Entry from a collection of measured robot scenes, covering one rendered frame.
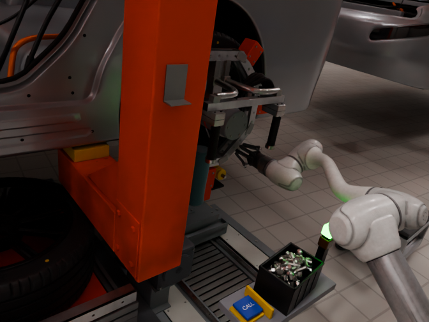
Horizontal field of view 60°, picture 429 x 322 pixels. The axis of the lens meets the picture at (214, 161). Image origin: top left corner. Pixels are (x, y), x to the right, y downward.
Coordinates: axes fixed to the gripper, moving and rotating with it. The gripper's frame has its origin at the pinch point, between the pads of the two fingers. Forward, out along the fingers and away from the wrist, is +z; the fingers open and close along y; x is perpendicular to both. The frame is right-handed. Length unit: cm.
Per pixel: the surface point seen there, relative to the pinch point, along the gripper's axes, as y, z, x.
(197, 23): -4, -47, 94
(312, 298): -34, -77, 7
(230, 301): -52, -63, 25
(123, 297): -74, -39, 39
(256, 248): -31, -20, -48
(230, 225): -31, 3, -49
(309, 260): -25, -71, 14
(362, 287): -10, -68, -80
